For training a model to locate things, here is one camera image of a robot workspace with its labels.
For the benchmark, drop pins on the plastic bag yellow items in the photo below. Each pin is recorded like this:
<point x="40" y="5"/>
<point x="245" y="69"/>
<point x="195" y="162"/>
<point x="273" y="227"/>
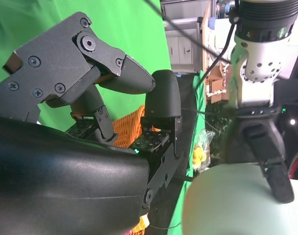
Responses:
<point x="200" y="151"/>

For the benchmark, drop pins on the white cabinet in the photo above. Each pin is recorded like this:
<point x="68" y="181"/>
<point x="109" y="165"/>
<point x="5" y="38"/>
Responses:
<point x="183" y="49"/>

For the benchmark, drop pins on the orange wicker basket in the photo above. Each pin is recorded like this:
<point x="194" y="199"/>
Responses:
<point x="125" y="129"/>

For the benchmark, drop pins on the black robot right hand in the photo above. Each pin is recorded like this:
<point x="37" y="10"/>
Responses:
<point x="65" y="176"/>

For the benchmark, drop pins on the green tablecloth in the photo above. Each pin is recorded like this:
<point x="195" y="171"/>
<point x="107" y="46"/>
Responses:
<point x="127" y="29"/>

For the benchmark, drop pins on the brown cardboard box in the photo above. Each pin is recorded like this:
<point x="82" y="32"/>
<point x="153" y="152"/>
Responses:
<point x="217" y="85"/>

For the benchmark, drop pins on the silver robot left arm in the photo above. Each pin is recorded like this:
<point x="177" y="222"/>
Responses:
<point x="259" y="61"/>

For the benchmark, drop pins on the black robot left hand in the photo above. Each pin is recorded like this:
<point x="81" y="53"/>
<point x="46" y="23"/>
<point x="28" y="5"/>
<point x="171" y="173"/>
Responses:
<point x="261" y="137"/>

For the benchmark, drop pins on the grey ceramic bowl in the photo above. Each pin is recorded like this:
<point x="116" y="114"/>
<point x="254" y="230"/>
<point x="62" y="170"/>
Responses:
<point x="237" y="200"/>

